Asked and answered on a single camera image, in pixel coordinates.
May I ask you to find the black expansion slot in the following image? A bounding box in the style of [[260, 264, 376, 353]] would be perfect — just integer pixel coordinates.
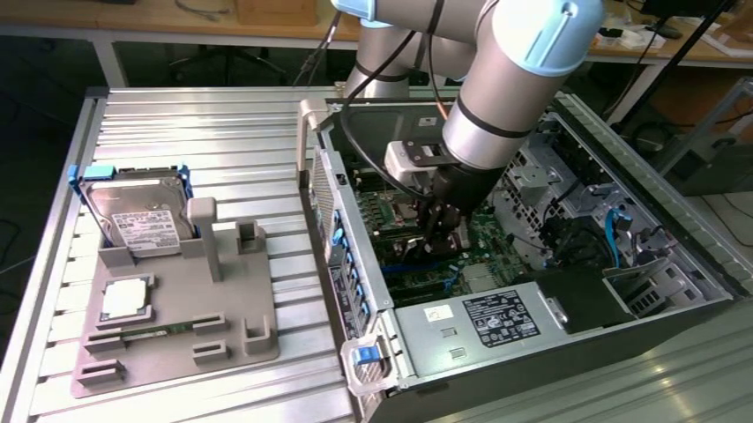
[[389, 281, 451, 303]]

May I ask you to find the gray parts rack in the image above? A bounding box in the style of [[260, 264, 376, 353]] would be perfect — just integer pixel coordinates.
[[70, 197, 285, 401]]

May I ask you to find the silver chipset heatsink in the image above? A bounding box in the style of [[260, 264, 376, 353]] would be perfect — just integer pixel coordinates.
[[461, 265, 503, 293]]

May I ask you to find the black installed RAM stick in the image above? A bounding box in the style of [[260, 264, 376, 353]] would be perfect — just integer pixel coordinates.
[[380, 227, 422, 248]]

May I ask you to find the graphics card with black fan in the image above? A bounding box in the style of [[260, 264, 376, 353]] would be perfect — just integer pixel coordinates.
[[381, 233, 472, 271]]

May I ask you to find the black monitor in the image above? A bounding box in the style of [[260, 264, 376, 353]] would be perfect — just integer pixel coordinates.
[[639, 0, 740, 40]]

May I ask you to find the gray wrist camera box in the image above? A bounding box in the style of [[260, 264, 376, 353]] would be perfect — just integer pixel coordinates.
[[382, 140, 453, 189]]

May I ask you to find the black tripod pole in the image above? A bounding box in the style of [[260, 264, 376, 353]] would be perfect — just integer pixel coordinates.
[[605, 0, 740, 123]]

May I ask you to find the black plastic shroud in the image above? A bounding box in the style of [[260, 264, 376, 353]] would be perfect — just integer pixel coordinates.
[[509, 268, 640, 336]]

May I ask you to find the hard disk in blue carrier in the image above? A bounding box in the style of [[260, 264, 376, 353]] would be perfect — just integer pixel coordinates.
[[65, 163, 200, 261]]

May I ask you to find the open black PC case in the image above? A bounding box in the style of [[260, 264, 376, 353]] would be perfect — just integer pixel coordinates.
[[297, 86, 752, 423]]

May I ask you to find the blue wire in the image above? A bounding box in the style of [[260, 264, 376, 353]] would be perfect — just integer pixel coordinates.
[[603, 205, 632, 271]]

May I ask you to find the silver disk bay cage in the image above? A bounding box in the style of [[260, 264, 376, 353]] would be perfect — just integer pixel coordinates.
[[500, 131, 596, 265]]

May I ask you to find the blue expansion slot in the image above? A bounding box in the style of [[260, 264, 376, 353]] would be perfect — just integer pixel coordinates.
[[382, 260, 441, 274]]

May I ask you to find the green RAM stick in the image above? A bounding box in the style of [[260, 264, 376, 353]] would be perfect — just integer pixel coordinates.
[[121, 320, 197, 341]]

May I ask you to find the CPU socket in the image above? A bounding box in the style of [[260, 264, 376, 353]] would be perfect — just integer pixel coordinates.
[[389, 193, 425, 224]]

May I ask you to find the black power wire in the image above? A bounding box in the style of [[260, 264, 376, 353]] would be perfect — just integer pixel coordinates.
[[539, 214, 617, 271]]

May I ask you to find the silver CPU chip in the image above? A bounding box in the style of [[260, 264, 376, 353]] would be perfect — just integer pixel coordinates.
[[101, 279, 154, 319]]

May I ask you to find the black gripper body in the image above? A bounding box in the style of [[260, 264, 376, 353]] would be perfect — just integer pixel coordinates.
[[425, 162, 507, 218]]

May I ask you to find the silver power supply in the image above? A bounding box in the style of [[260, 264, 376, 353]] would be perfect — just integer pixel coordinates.
[[392, 281, 571, 390]]

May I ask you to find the black office chair base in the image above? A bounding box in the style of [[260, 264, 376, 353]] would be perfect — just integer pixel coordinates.
[[169, 43, 288, 85]]

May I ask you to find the green motherboard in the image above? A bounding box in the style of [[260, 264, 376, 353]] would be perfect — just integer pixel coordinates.
[[352, 165, 535, 310]]

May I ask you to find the gray disk bay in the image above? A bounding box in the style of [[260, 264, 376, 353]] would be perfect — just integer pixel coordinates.
[[603, 257, 708, 319]]

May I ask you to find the dangling cable with plug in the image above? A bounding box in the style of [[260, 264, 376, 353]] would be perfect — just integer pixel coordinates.
[[293, 11, 344, 85]]

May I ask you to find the white and black desk object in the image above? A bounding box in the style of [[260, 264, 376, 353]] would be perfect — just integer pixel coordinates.
[[600, 26, 667, 50]]

